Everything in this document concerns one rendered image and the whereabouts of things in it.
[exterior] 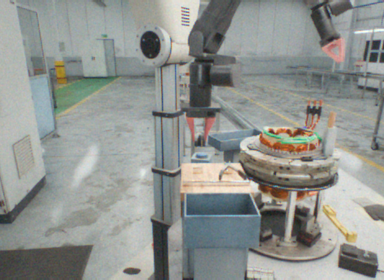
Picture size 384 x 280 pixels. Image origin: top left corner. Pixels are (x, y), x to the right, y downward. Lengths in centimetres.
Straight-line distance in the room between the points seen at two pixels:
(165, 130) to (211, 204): 51
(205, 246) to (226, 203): 13
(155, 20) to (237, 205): 68
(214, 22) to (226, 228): 46
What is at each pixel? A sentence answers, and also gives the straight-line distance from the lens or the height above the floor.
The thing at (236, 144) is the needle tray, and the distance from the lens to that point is 118.
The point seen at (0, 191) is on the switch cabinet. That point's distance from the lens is 282.
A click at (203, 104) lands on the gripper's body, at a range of 71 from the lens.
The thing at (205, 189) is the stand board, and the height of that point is 106.
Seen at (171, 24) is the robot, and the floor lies 150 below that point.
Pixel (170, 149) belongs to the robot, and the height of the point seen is 102.
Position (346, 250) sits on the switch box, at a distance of 103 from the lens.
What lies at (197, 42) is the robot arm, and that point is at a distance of 70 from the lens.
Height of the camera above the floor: 141
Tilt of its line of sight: 18 degrees down
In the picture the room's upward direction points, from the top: straight up
